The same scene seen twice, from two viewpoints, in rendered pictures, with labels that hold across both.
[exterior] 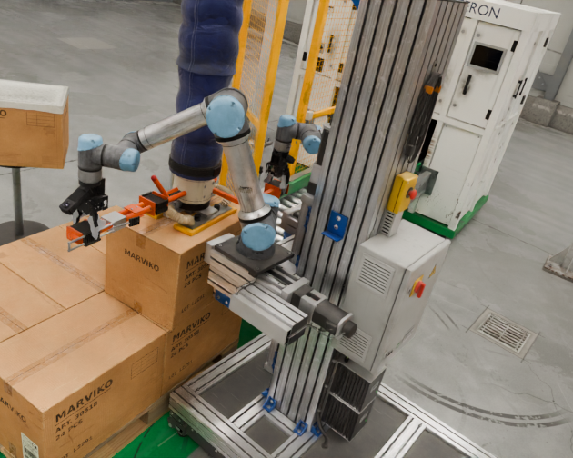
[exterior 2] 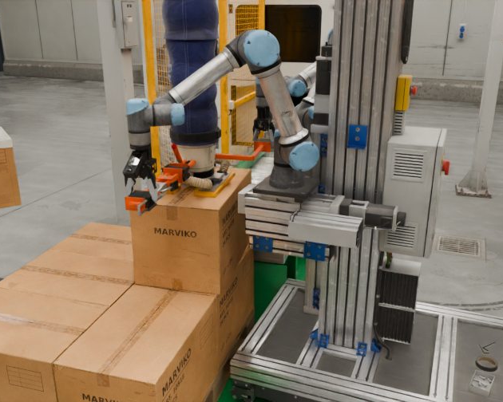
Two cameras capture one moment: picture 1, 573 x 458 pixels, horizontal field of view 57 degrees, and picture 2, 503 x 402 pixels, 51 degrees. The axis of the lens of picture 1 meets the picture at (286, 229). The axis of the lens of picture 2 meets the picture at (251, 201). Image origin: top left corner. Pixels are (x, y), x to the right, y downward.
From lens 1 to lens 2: 0.80 m
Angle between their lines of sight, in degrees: 13
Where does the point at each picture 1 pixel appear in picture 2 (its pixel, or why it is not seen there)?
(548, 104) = not seen: hidden behind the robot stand
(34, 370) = (119, 356)
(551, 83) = not seen: hidden behind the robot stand
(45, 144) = not seen: outside the picture
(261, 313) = (324, 226)
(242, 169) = (282, 95)
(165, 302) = (209, 266)
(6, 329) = (66, 336)
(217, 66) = (208, 31)
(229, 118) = (268, 47)
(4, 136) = not seen: outside the picture
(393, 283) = (427, 164)
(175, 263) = (215, 221)
